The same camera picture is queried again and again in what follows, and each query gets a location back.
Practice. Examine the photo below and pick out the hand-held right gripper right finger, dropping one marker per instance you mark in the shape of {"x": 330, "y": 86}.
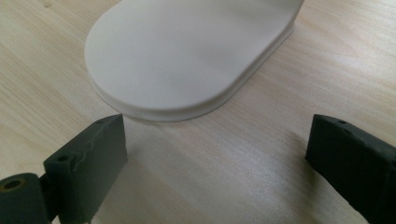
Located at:
{"x": 355, "y": 161}

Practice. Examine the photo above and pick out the white oval stand base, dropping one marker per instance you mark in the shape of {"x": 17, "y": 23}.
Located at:
{"x": 174, "y": 59}

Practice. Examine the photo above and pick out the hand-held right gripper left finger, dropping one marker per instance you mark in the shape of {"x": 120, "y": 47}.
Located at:
{"x": 85, "y": 168}

